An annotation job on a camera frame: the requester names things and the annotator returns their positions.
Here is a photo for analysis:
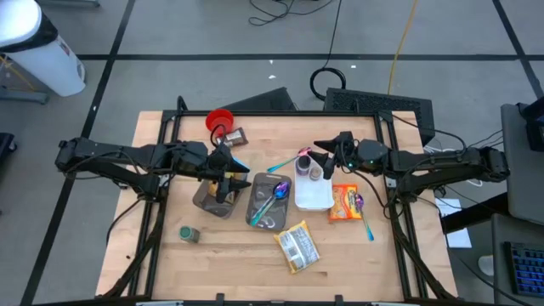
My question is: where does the black perforated panel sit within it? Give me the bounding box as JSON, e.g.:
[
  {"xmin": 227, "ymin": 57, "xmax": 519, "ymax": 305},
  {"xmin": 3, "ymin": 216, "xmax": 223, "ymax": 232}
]
[{"xmin": 322, "ymin": 88, "xmax": 437, "ymax": 145}]

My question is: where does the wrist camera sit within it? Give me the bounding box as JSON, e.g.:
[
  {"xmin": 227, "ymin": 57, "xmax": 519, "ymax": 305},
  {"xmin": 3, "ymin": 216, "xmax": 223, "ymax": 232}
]
[
  {"xmin": 358, "ymin": 139, "xmax": 391, "ymax": 174},
  {"xmin": 172, "ymin": 141, "xmax": 210, "ymax": 176}
]

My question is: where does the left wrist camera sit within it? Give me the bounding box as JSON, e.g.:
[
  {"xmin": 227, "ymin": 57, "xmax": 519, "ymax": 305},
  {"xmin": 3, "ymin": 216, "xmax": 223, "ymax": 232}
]
[{"xmin": 172, "ymin": 141, "xmax": 210, "ymax": 176}]

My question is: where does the yellow cable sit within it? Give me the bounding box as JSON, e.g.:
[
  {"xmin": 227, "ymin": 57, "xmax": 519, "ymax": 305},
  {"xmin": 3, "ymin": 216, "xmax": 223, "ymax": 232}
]
[{"xmin": 387, "ymin": 0, "xmax": 421, "ymax": 95}]

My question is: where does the grey translucent plastic bin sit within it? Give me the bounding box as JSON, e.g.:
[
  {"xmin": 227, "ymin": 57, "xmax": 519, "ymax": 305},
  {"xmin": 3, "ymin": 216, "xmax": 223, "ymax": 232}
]
[
  {"xmin": 192, "ymin": 168, "xmax": 251, "ymax": 220},
  {"xmin": 245, "ymin": 172, "xmax": 293, "ymax": 232}
]

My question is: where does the brown snack bar wrapper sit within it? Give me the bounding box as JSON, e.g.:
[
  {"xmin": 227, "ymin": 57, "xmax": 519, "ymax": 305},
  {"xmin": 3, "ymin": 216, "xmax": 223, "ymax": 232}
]
[{"xmin": 215, "ymin": 127, "xmax": 250, "ymax": 149}]

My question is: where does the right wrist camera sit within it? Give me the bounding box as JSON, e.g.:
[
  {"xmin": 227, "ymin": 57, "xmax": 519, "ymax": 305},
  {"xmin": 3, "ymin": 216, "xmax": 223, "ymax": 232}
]
[{"xmin": 358, "ymin": 139, "xmax": 391, "ymax": 174}]

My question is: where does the blue yellow ramen packet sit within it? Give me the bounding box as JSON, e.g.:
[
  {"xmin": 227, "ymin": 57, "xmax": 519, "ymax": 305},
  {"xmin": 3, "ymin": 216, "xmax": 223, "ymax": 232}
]
[{"xmin": 229, "ymin": 159, "xmax": 252, "ymax": 182}]

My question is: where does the black floor object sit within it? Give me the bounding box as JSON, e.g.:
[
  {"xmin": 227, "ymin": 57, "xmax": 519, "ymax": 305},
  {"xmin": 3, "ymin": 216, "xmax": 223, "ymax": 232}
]
[{"xmin": 0, "ymin": 132, "xmax": 18, "ymax": 165}]

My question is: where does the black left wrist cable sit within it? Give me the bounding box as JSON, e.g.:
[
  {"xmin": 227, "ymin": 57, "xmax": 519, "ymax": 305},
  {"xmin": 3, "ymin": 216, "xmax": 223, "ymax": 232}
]
[{"xmin": 209, "ymin": 123, "xmax": 229, "ymax": 148}]

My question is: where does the black desk device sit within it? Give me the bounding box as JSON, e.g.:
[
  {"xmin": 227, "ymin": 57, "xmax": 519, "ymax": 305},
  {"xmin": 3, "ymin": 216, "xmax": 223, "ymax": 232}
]
[{"xmin": 516, "ymin": 95, "xmax": 544, "ymax": 153}]

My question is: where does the white computer mouse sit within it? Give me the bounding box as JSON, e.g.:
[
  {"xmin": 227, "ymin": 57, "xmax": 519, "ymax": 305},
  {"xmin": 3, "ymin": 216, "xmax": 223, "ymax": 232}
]
[{"xmin": 478, "ymin": 254, "xmax": 496, "ymax": 277}]

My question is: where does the white paper sheet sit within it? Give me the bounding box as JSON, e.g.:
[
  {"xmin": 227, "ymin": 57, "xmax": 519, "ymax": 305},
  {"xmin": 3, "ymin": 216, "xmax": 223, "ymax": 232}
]
[{"xmin": 435, "ymin": 197, "xmax": 473, "ymax": 250}]

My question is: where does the yellow ramen noodle packet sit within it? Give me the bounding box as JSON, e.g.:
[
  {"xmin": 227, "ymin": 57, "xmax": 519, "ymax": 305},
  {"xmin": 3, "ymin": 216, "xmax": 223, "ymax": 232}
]
[{"xmin": 273, "ymin": 219, "xmax": 321, "ymax": 275}]

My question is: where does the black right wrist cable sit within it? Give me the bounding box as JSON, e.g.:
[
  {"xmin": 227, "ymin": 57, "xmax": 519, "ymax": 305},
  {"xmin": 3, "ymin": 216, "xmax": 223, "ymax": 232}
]
[{"xmin": 337, "ymin": 139, "xmax": 388, "ymax": 209}]

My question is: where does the black cable tangle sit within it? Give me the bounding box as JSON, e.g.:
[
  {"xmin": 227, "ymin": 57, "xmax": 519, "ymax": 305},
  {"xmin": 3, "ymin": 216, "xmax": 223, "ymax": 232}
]
[{"xmin": 247, "ymin": 0, "xmax": 337, "ymax": 27}]

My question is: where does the green lid spice jar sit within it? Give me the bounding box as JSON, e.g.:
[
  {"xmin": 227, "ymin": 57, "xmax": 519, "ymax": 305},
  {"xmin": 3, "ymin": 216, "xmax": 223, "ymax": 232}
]
[{"xmin": 178, "ymin": 225, "xmax": 201, "ymax": 245}]

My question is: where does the black wedge panel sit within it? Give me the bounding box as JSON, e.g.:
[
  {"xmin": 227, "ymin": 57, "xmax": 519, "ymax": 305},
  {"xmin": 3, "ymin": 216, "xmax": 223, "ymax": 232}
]
[{"xmin": 220, "ymin": 87, "xmax": 298, "ymax": 112}]

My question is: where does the white trash can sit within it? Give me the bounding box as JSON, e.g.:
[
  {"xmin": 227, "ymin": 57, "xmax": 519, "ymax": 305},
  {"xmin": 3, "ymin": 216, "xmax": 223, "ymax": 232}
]
[{"xmin": 0, "ymin": 0, "xmax": 87, "ymax": 98}]

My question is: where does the blue iridescent spoon teal handle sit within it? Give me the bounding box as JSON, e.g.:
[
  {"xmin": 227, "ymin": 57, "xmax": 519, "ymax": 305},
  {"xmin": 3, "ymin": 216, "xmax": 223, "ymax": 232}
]
[{"xmin": 249, "ymin": 180, "xmax": 291, "ymax": 227}]

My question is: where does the red plastic cup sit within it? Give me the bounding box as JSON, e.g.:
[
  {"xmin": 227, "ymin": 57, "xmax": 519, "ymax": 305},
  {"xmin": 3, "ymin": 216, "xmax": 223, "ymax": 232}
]
[{"xmin": 205, "ymin": 108, "xmax": 235, "ymax": 133}]

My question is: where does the backlit keyboard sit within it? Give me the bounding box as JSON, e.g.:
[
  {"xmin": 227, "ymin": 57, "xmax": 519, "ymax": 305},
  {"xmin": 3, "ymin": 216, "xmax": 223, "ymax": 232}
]
[{"xmin": 504, "ymin": 241, "xmax": 544, "ymax": 298}]

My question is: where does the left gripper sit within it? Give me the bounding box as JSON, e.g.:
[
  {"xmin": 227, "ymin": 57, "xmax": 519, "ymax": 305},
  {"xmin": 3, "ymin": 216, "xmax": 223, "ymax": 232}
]
[{"xmin": 207, "ymin": 144, "xmax": 252, "ymax": 204}]

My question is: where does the black aluminium table frame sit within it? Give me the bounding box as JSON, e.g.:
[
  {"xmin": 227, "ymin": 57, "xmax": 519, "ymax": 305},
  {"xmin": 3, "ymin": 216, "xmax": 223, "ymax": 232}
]
[{"xmin": 101, "ymin": 109, "xmax": 458, "ymax": 306}]

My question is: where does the grey metal stand foot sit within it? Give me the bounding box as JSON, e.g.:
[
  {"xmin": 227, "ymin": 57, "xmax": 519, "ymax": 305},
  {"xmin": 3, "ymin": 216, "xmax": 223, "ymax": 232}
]
[
  {"xmin": 36, "ymin": 0, "xmax": 102, "ymax": 8},
  {"xmin": 0, "ymin": 84, "xmax": 49, "ymax": 105}
]

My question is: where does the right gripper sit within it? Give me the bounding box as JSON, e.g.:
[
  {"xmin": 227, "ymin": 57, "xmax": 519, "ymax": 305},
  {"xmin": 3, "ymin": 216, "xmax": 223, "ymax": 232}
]
[{"xmin": 312, "ymin": 130, "xmax": 362, "ymax": 180}]

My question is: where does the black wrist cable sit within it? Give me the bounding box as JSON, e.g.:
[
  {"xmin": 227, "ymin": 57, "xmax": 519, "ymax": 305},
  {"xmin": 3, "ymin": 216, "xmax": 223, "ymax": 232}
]
[
  {"xmin": 209, "ymin": 123, "xmax": 229, "ymax": 148},
  {"xmin": 337, "ymin": 139, "xmax": 388, "ymax": 209}
]

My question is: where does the dark grey desk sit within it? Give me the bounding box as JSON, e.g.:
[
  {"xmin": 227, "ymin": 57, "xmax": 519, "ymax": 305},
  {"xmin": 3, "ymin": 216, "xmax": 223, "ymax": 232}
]
[{"xmin": 490, "ymin": 212, "xmax": 544, "ymax": 306}]

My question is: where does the pink iridescent spoon teal handle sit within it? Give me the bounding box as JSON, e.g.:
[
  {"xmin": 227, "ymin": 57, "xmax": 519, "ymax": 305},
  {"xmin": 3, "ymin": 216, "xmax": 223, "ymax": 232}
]
[{"xmin": 266, "ymin": 146, "xmax": 314, "ymax": 173}]

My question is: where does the grey desk panel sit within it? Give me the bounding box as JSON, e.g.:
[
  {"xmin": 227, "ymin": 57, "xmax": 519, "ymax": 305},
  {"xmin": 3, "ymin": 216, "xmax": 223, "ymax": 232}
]
[{"xmin": 500, "ymin": 103, "xmax": 544, "ymax": 226}]

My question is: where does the purple spoon blue handle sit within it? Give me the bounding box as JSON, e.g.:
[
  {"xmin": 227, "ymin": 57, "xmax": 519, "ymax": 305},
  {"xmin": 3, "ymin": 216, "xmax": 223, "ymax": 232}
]
[{"xmin": 354, "ymin": 193, "xmax": 376, "ymax": 242}]

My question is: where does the black hanging cable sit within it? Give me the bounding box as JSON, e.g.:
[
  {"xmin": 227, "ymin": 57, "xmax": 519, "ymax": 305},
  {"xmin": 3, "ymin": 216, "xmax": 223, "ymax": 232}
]
[{"xmin": 309, "ymin": 0, "xmax": 348, "ymax": 102}]

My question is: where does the silver metal spoon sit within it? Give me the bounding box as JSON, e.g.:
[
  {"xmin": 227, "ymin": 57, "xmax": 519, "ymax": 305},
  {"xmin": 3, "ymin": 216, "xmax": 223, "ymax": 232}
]
[{"xmin": 254, "ymin": 212, "xmax": 280, "ymax": 230}]

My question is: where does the orange ramen noodle packet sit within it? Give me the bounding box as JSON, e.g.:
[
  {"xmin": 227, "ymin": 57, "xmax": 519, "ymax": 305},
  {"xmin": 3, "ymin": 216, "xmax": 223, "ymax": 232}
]
[{"xmin": 328, "ymin": 184, "xmax": 360, "ymax": 223}]

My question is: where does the white plastic bin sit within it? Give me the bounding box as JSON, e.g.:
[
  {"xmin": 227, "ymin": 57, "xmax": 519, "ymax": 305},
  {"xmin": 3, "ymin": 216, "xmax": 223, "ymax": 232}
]
[{"xmin": 294, "ymin": 155, "xmax": 336, "ymax": 213}]

